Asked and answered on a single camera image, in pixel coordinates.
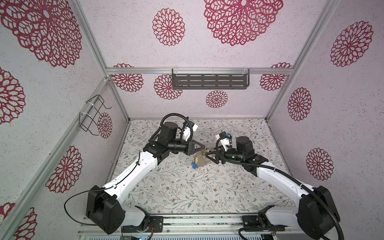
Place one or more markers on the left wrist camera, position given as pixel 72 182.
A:
pixel 187 131

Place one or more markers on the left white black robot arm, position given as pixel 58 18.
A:
pixel 104 204

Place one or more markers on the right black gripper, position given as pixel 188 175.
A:
pixel 222 152

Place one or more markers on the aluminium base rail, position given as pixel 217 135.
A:
pixel 200 225

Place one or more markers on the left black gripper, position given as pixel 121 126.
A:
pixel 191 150

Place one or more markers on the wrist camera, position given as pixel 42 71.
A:
pixel 225 140
pixel 187 131

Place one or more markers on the dark metal wall shelf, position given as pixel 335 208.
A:
pixel 210 81

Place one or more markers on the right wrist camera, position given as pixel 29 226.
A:
pixel 225 140

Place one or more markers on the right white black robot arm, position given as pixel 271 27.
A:
pixel 316 213

